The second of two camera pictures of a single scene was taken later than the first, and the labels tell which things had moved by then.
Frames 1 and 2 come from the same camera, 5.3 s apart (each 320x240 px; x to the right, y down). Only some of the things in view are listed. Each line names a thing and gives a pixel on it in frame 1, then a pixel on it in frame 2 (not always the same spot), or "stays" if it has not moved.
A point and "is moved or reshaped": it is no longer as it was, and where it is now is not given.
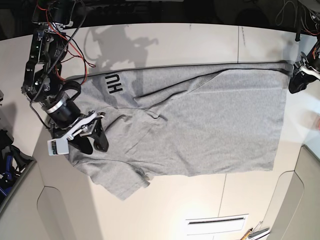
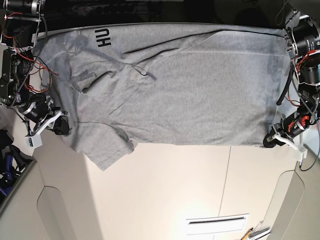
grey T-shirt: (186, 120) is moved or reshaped
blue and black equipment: (13, 161) stays
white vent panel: (215, 224) stays
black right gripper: (299, 80) -> (291, 125)
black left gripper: (68, 122) -> (36, 108)
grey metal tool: (257, 231) stays
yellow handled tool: (246, 234) stays
